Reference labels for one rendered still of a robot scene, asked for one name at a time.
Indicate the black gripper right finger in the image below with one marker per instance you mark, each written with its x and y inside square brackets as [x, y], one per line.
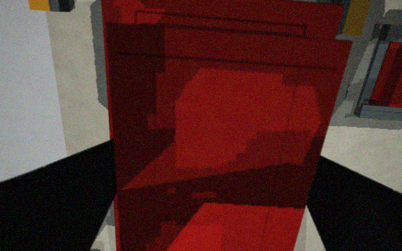
[353, 212]

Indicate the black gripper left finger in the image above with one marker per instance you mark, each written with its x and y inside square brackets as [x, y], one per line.
[60, 206]

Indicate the beige flat base plate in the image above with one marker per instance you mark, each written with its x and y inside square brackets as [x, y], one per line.
[363, 137]

